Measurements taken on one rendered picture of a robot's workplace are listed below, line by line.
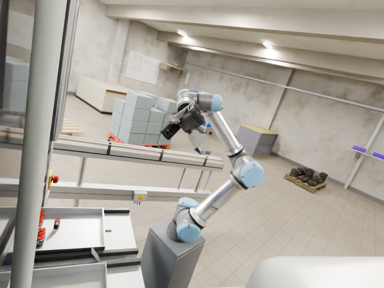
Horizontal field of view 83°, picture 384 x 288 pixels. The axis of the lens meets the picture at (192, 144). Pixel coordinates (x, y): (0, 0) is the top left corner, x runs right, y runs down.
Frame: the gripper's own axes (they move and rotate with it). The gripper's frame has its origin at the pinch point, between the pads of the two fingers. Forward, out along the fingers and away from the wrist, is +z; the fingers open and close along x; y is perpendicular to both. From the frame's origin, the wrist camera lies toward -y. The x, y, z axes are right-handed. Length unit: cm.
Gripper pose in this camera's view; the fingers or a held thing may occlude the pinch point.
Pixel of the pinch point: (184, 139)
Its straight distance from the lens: 68.9
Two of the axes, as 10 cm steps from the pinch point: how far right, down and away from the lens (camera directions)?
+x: 6.0, 6.5, 4.7
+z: 0.7, 5.4, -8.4
